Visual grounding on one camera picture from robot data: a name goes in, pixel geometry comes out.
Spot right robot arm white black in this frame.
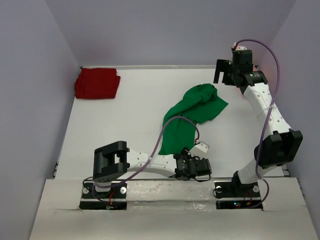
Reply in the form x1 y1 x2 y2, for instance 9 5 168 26
213 46 303 198

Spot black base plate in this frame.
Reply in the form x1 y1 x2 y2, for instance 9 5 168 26
212 181 263 210
79 180 127 211

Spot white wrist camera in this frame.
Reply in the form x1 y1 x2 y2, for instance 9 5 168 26
189 141 210 156
231 44 247 51

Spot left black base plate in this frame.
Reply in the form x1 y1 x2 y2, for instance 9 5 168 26
79 180 127 211

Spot green t shirt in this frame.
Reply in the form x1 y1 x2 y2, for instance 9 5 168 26
158 83 228 155

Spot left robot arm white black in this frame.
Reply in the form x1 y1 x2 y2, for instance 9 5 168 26
92 141 212 198

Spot folded red t shirt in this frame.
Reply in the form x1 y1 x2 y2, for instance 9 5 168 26
74 68 121 100

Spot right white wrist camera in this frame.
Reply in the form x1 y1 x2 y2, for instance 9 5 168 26
231 44 247 51

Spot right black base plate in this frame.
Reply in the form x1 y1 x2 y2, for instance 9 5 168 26
212 181 263 210

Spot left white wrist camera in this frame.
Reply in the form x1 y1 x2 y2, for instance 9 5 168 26
189 141 210 156

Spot aluminium rail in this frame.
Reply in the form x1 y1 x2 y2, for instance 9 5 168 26
129 175 291 181

